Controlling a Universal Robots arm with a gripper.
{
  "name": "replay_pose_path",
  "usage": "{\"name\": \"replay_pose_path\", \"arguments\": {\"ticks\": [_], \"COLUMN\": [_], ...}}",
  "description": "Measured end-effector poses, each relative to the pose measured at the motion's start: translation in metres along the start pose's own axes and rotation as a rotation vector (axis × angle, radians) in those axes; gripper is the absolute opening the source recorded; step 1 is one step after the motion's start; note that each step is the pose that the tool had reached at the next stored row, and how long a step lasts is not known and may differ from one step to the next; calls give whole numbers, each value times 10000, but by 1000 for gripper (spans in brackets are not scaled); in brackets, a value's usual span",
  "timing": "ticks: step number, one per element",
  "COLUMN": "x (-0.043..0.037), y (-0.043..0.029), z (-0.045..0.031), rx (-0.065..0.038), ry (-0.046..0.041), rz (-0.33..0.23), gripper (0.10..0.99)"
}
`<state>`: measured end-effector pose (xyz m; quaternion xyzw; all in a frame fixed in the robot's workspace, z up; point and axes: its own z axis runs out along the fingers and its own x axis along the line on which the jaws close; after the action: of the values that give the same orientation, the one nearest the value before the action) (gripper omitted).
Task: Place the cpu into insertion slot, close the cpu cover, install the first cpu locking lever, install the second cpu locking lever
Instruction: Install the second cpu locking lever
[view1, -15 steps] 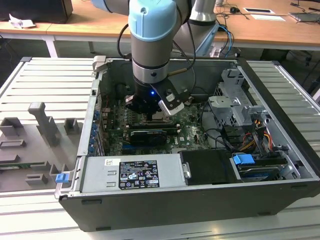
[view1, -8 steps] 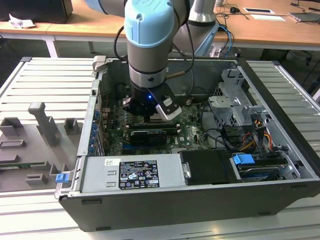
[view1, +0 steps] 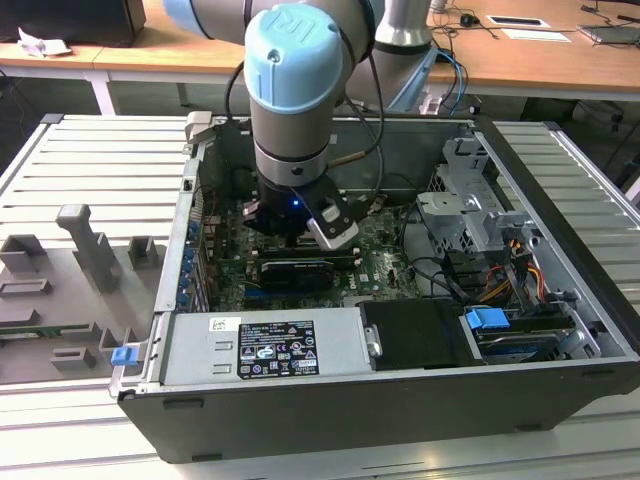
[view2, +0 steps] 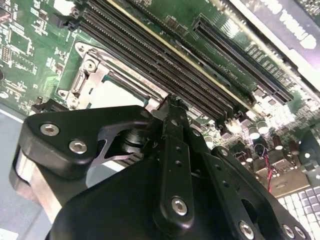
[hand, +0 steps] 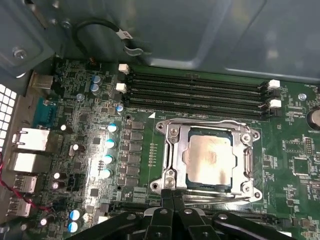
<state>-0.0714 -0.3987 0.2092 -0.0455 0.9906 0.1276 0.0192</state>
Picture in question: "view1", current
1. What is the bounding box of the black RAM slot row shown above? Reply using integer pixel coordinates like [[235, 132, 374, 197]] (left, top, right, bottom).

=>
[[257, 245, 362, 262]]

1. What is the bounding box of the black graphics card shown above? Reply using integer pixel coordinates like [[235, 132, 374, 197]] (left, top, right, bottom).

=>
[[258, 258, 335, 292]]

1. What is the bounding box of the green Dell motherboard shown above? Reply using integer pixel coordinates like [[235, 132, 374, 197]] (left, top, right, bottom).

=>
[[199, 192, 436, 309]]

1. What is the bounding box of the grey power supply unit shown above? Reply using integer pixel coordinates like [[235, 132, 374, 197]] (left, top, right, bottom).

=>
[[162, 307, 374, 386]]

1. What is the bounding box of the metal drive cage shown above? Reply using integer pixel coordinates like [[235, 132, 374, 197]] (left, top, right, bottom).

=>
[[415, 135, 539, 256]]

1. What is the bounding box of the black plastic shroud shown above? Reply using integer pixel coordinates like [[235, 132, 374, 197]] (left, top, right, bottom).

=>
[[359, 299, 484, 372]]

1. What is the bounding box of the blue case latch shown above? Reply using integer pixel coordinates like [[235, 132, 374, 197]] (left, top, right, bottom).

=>
[[110, 346, 139, 369]]

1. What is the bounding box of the black open PC case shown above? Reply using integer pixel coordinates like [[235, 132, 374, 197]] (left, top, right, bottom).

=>
[[108, 110, 640, 464]]

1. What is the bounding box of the hard disk in blue carrier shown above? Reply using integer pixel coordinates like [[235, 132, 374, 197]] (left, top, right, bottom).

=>
[[462, 307, 574, 364]]

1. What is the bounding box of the grey parts rack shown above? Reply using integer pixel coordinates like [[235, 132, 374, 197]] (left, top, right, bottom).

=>
[[0, 203, 169, 386]]

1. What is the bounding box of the green RAM stick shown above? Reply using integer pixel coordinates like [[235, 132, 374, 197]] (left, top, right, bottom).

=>
[[0, 323, 94, 342]]

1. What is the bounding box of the black computer box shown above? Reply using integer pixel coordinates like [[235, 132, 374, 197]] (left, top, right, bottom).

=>
[[0, 0, 147, 49]]

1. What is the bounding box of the crumpled white paper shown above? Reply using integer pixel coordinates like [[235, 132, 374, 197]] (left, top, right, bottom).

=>
[[17, 27, 71, 57]]

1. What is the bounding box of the white paper sheet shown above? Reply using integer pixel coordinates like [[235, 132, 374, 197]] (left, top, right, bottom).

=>
[[501, 28, 574, 44]]

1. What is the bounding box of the grey laptop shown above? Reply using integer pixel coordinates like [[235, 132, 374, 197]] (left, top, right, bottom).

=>
[[577, 22, 640, 49]]

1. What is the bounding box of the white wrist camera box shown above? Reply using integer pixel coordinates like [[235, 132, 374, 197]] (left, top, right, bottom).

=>
[[302, 183, 361, 251]]

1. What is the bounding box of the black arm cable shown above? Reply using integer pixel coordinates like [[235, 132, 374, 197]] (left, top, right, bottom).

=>
[[224, 59, 387, 201]]

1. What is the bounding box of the grey case handle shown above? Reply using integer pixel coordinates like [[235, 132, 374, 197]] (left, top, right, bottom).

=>
[[184, 110, 216, 146]]

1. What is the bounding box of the blue cable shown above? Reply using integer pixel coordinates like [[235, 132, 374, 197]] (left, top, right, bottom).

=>
[[438, 47, 471, 117]]

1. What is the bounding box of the orange yellow wire bundle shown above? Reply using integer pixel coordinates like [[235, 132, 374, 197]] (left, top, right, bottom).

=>
[[479, 239, 546, 306]]

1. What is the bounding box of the desk cable port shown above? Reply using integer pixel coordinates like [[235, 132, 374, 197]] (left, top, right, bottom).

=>
[[487, 14, 551, 29]]

